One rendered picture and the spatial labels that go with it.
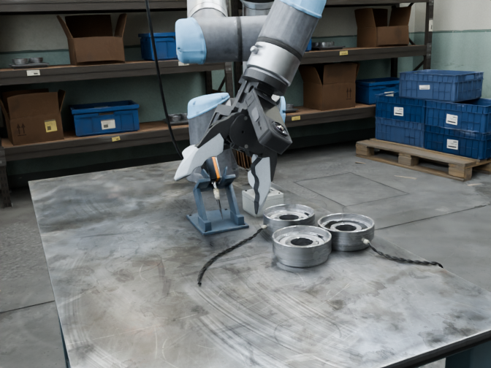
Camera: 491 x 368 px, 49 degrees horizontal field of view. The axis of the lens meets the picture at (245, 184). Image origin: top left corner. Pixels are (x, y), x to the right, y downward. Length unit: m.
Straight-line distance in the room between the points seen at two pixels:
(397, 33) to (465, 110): 1.29
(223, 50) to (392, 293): 0.47
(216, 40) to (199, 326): 0.46
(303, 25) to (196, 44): 0.19
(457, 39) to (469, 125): 1.52
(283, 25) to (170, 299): 0.45
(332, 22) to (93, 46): 2.55
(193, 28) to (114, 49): 3.47
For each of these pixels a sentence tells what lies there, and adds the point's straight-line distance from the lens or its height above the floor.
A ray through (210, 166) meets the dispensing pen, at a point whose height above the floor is 0.92.
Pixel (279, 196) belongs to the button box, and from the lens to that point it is 1.19.
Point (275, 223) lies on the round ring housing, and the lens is 1.05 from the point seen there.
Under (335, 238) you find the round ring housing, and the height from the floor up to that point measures 0.83.
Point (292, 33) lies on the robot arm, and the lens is 0.82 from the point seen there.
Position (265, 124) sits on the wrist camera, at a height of 1.07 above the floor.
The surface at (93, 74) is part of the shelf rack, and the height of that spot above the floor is 0.94.
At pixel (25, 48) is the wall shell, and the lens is 4.85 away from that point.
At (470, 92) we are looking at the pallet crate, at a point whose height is 0.64.
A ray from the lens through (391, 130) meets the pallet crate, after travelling 5.21.
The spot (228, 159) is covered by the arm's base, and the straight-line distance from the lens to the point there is 1.48.
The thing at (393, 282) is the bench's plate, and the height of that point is 0.80.
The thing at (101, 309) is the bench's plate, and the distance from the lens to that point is 0.86.
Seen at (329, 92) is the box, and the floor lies 0.62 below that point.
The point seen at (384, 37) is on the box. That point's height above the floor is 1.09.
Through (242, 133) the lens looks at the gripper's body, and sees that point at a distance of 0.80.
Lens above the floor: 1.19
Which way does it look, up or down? 16 degrees down
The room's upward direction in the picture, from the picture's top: 2 degrees counter-clockwise
